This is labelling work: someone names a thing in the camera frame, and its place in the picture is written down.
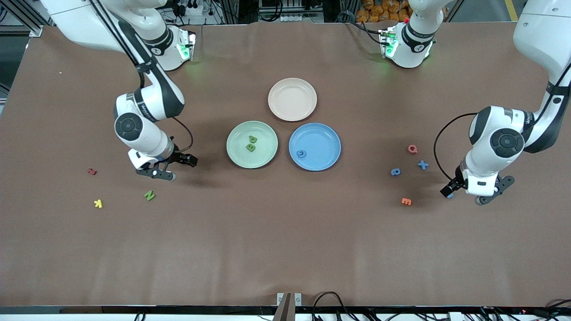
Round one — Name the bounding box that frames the black looped cable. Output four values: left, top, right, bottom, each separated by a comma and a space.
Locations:
311, 291, 346, 309

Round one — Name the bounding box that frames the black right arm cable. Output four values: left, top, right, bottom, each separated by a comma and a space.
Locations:
172, 117, 194, 154

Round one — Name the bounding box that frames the beige plate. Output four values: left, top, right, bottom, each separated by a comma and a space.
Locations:
268, 78, 318, 122

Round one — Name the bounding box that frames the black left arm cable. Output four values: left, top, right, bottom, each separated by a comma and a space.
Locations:
434, 112, 479, 185

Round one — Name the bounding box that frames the green plate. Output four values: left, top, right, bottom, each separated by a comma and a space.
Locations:
226, 121, 278, 169

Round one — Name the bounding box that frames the white power strip with plugs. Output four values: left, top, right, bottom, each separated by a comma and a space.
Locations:
176, 0, 203, 16

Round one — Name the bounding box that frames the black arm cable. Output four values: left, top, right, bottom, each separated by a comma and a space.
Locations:
172, 117, 194, 154
434, 112, 479, 185

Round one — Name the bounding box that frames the metal table edge bracket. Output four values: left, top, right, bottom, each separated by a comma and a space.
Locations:
277, 292, 302, 307

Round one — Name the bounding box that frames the black table edge strip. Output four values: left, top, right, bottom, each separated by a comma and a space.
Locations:
0, 305, 571, 316

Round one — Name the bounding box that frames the brown table cover mat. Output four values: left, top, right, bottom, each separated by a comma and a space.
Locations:
0, 21, 571, 308

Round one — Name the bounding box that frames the bag of orange fruits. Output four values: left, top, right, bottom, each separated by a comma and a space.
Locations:
356, 0, 413, 23

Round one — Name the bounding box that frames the blue plate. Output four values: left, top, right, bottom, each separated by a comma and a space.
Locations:
289, 123, 342, 171

